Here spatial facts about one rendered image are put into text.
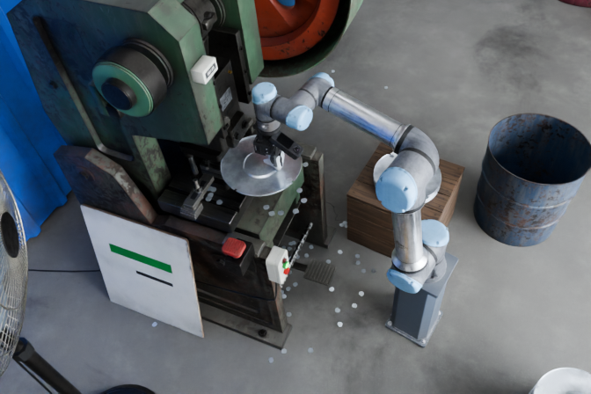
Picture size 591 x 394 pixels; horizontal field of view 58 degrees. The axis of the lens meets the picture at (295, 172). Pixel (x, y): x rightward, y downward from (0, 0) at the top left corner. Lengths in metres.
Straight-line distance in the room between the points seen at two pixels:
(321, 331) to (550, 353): 0.93
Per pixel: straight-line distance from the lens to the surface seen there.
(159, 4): 1.42
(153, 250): 2.18
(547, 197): 2.43
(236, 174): 1.89
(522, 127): 2.68
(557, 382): 2.21
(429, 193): 2.34
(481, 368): 2.41
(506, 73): 3.61
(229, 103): 1.79
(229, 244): 1.75
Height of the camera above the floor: 2.19
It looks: 49 degrees down
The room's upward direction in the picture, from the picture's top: 7 degrees counter-clockwise
